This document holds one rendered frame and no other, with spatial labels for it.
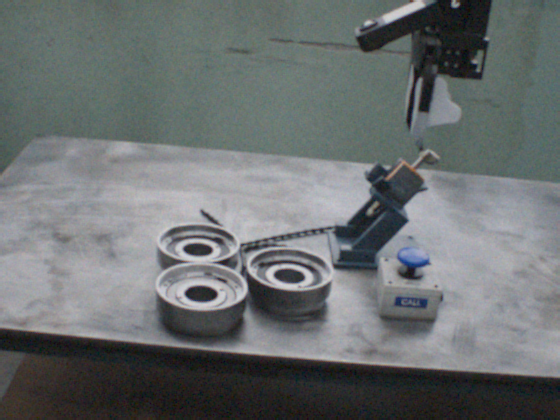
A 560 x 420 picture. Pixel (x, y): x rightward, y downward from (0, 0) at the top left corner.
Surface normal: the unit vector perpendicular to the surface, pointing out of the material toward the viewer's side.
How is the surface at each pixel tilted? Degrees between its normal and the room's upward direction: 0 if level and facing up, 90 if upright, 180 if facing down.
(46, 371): 0
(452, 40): 91
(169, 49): 90
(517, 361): 0
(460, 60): 91
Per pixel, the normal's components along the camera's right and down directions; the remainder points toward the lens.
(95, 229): 0.09, -0.90
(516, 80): -0.03, 0.42
